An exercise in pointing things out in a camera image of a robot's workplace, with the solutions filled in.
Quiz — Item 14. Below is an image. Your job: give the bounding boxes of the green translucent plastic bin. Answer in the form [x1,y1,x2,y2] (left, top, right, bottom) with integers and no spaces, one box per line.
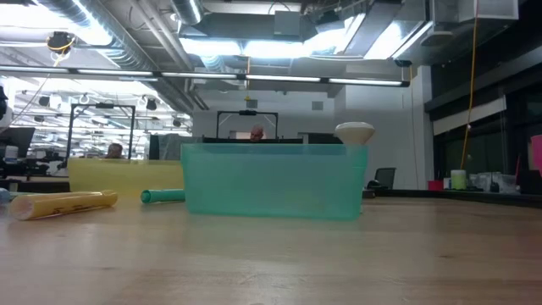
[180,142,368,221]

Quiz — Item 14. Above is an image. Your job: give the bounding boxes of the person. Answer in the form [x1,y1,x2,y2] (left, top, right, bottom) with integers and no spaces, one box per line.
[248,123,265,143]
[104,142,124,160]

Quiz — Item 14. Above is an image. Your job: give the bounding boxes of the black overhead light bar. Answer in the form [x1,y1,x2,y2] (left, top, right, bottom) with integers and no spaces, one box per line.
[0,64,411,88]

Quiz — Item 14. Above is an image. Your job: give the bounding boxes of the teal thick marker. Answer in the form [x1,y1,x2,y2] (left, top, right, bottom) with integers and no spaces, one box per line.
[139,188,186,205]

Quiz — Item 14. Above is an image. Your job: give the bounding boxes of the black office chair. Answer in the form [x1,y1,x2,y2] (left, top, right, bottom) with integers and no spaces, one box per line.
[374,166,398,191]

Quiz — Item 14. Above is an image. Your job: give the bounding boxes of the grey ceiling box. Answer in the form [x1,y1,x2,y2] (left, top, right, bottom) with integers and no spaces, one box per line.
[274,10,303,37]

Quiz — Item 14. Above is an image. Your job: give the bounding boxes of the yellow translucent plastic bin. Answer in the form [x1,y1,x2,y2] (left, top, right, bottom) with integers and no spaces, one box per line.
[67,158,185,198]

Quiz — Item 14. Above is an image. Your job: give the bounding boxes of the green white container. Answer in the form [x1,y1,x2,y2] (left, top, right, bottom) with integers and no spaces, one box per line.
[450,169,468,191]

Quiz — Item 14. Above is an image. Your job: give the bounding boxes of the yellow-orange thick marker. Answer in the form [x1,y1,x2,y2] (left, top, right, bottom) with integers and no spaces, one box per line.
[8,189,119,222]

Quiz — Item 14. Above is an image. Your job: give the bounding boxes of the computer monitor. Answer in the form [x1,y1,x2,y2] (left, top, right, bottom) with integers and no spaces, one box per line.
[0,126,36,160]

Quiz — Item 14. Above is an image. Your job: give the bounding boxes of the red translucent plastic bin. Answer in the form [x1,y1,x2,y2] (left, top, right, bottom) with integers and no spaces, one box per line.
[531,134,542,177]

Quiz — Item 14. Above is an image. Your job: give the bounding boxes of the distant black rig frame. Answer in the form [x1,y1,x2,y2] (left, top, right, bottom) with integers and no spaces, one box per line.
[69,103,137,161]
[202,109,304,145]

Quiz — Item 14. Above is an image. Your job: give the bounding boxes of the silver long air duct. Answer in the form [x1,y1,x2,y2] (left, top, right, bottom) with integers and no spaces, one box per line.
[37,0,158,72]

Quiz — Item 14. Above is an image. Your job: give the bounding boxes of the yellow power cable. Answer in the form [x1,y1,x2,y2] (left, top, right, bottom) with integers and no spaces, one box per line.
[459,0,478,170]

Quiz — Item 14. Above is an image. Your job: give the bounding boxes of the hanging black cable reel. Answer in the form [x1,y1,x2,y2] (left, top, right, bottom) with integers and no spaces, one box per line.
[45,30,78,55]

